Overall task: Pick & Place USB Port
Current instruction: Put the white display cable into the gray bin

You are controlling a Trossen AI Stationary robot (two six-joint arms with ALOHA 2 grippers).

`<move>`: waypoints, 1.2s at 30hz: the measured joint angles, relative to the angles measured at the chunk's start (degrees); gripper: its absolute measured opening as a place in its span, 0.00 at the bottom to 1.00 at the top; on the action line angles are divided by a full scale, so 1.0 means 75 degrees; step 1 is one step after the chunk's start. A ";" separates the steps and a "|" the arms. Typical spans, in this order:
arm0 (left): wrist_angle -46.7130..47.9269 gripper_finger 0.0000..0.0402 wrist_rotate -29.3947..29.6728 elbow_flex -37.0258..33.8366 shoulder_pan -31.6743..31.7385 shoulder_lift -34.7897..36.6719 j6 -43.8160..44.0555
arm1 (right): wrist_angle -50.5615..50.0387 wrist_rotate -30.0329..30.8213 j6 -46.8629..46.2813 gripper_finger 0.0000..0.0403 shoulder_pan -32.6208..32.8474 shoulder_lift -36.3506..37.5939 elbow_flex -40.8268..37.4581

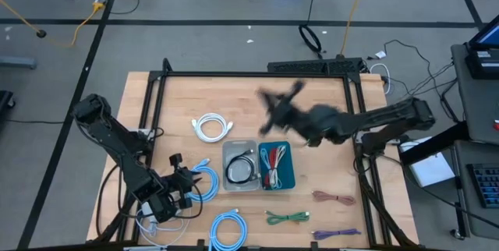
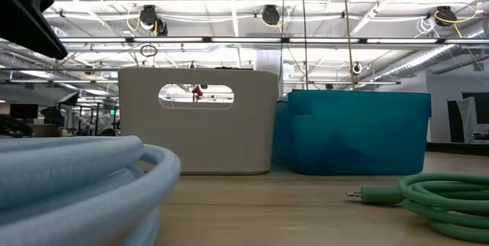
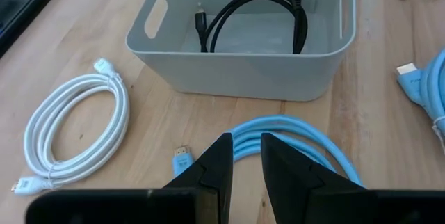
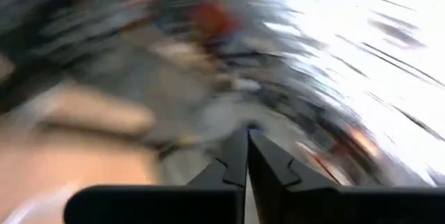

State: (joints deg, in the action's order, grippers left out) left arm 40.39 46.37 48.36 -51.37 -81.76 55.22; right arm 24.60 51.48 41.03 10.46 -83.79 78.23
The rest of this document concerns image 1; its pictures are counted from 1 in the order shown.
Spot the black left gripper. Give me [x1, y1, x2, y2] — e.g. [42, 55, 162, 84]
[162, 166, 204, 200]

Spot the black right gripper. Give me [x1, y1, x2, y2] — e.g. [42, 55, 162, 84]
[255, 88, 313, 138]

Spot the light blue cable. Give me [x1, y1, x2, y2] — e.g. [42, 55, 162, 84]
[186, 157, 221, 204]
[208, 208, 249, 251]

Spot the red and white cable bundle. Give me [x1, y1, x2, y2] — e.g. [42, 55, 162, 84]
[260, 144, 288, 191]

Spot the black USB cable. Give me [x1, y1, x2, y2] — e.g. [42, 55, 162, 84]
[225, 148, 262, 186]

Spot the grey plastic bin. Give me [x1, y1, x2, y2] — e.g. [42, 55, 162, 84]
[221, 139, 262, 194]

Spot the black perforated power strip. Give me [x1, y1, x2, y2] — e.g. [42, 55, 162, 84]
[267, 57, 364, 75]

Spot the teal plastic bin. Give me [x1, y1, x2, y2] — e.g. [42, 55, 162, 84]
[257, 140, 297, 192]

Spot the white paper box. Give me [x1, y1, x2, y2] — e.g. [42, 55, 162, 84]
[398, 136, 457, 188]

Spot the grey desk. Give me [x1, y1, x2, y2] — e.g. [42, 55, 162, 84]
[451, 43, 499, 145]

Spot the black device with labels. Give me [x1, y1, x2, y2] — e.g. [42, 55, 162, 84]
[464, 48, 499, 81]

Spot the black keyboard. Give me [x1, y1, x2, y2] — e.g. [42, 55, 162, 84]
[466, 162, 499, 210]

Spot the open laptop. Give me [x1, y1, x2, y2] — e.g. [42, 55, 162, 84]
[467, 23, 499, 51]

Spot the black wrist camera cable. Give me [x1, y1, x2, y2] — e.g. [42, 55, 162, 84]
[177, 182, 205, 221]

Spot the black metal table frame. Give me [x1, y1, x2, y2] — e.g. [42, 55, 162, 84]
[91, 58, 420, 251]

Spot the thin pale loose cable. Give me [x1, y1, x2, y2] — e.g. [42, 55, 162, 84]
[136, 210, 193, 249]

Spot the black hanging cord with coil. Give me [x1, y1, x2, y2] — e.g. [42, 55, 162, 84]
[298, 0, 324, 59]

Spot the green bundled cable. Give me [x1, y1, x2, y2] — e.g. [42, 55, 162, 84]
[264, 210, 311, 226]

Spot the pink bundled cable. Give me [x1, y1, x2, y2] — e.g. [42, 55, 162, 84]
[311, 189, 357, 207]

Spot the white looped cable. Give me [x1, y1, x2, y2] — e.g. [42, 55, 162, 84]
[369, 62, 392, 97]

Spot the yellow hanging cord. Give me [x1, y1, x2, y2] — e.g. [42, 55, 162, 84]
[339, 0, 372, 58]

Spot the purple bundled cable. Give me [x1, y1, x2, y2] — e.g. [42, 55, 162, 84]
[310, 228, 363, 242]

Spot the yellow extension cable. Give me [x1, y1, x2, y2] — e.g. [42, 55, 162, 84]
[0, 0, 107, 48]

